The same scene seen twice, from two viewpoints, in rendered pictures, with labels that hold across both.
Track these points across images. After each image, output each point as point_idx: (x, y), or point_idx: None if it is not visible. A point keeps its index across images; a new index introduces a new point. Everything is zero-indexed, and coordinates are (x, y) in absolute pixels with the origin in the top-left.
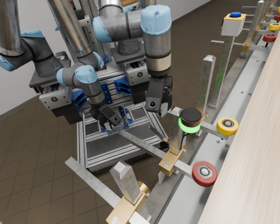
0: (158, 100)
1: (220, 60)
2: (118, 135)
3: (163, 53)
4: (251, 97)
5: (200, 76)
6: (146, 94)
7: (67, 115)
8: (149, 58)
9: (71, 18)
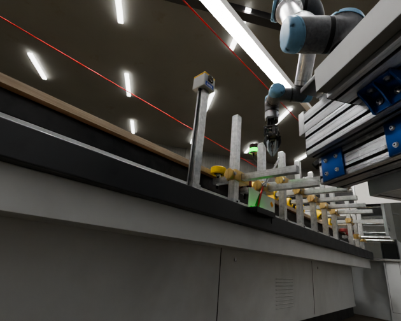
0: None
1: (205, 116)
2: (319, 184)
3: None
4: (181, 156)
5: (240, 129)
6: (281, 136)
7: None
8: (277, 114)
9: None
